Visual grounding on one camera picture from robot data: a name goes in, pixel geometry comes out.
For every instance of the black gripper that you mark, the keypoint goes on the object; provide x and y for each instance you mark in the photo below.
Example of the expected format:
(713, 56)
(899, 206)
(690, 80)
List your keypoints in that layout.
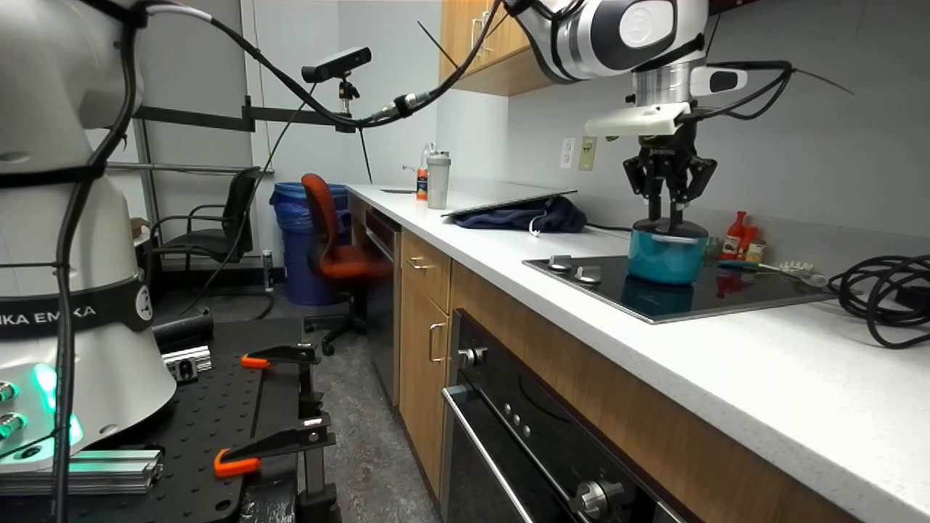
(670, 167)

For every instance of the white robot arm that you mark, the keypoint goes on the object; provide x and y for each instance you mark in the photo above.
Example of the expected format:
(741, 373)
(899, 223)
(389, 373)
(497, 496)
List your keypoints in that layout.
(77, 347)

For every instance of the teal cooking pot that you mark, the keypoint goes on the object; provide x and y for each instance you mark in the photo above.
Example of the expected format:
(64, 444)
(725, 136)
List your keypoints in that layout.
(667, 258)

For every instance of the red sauce bottle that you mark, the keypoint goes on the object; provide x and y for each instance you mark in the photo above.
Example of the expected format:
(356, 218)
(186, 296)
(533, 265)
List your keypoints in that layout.
(738, 236)

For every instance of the black glass cooktop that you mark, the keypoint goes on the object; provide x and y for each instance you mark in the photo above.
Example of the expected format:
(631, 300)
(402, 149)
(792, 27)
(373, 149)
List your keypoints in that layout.
(709, 293)

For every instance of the dark blue cloth bag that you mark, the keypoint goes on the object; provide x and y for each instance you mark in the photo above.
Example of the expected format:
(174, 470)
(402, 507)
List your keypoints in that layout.
(549, 212)

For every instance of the wooden upper cabinet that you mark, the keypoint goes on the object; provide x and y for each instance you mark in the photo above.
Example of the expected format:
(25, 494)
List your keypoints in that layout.
(503, 64)

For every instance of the wooden lower cabinets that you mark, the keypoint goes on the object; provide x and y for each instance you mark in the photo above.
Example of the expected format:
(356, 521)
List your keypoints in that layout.
(680, 454)

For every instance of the black built-in oven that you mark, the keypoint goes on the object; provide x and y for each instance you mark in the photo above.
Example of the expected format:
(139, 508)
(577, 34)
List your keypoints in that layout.
(522, 454)

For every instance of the orange office chair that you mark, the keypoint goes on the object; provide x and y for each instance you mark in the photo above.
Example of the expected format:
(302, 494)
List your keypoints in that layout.
(349, 267)

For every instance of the blue trash bin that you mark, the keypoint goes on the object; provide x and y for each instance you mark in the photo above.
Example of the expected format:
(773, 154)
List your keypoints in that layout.
(296, 236)

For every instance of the orange clamp far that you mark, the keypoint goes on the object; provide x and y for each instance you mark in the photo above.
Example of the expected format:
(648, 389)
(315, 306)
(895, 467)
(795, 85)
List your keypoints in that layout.
(267, 358)

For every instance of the orange clamp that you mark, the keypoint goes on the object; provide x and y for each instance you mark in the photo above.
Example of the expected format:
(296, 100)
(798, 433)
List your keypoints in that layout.
(267, 358)
(246, 459)

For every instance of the black office chair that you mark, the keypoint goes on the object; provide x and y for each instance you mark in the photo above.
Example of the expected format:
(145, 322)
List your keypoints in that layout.
(216, 229)

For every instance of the orange clamp near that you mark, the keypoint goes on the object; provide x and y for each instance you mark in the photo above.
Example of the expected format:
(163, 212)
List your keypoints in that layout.
(246, 459)

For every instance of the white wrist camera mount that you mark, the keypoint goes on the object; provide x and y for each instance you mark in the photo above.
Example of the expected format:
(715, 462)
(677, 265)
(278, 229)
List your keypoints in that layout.
(638, 120)

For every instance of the wall power outlet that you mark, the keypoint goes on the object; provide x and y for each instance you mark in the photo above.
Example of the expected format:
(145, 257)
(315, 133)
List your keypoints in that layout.
(588, 154)

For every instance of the black camera on stand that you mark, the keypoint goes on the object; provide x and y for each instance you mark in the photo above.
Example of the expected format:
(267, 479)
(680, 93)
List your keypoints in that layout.
(339, 66)

